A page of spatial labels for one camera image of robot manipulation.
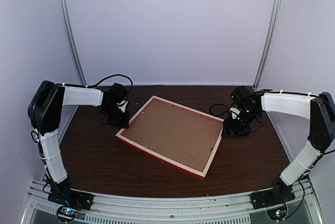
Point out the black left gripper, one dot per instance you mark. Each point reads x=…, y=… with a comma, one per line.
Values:
x=123, y=124

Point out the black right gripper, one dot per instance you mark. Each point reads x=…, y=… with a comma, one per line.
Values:
x=229, y=126

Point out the red wooden picture frame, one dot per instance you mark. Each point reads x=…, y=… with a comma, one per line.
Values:
x=146, y=150

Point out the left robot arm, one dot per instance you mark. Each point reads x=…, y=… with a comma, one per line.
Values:
x=45, y=112

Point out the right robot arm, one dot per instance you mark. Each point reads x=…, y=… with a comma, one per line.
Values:
x=317, y=108

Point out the right circuit board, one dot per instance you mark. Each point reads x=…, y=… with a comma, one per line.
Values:
x=277, y=214

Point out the circuit board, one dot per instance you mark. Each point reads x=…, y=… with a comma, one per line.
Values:
x=66, y=213
x=277, y=214

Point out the left circuit board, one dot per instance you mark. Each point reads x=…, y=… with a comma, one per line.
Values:
x=66, y=213

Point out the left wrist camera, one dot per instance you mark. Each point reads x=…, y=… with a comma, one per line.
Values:
x=118, y=92

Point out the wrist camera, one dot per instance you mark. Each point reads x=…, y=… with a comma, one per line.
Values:
x=241, y=92
x=118, y=92

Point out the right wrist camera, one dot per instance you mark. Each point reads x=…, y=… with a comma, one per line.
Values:
x=241, y=92

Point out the aluminium front rail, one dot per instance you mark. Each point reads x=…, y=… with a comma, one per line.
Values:
x=234, y=208

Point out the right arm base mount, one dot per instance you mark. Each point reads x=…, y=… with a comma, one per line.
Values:
x=272, y=195

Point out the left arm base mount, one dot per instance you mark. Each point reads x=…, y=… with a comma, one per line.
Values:
x=63, y=195

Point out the left aluminium corner post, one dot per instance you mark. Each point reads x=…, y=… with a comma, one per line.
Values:
x=71, y=41

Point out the aluminium corner post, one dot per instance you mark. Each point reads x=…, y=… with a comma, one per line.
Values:
x=276, y=7
x=71, y=41

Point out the right aluminium corner post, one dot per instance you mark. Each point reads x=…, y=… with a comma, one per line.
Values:
x=276, y=7

